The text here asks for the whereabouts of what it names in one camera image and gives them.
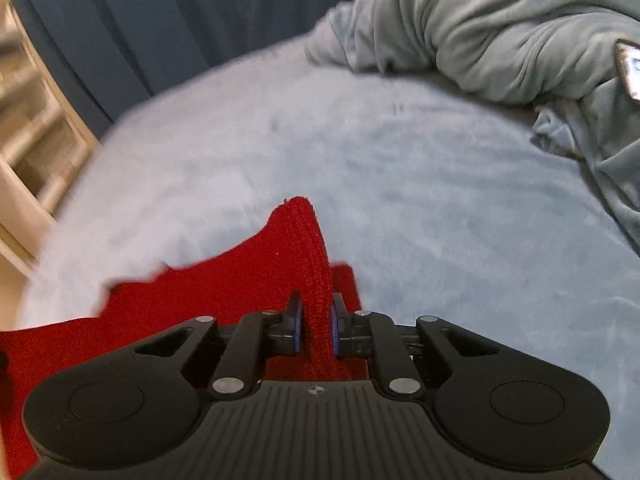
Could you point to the smartphone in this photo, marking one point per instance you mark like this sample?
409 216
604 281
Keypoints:
631 67

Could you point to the dark blue curtain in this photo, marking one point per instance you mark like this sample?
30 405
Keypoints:
175 20

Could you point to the white shelf unit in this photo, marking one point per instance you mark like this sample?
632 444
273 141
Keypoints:
35 125

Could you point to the light blue bed sheet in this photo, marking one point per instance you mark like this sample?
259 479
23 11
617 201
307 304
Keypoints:
400 185

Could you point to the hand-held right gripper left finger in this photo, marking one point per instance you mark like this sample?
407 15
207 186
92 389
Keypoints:
298 327

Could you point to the red knit sweater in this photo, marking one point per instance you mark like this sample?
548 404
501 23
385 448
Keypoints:
295 250

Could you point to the grey-blue fleece blanket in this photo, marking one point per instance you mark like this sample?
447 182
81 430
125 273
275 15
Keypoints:
500 25

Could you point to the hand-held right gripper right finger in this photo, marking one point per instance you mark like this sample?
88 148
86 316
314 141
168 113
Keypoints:
334 330

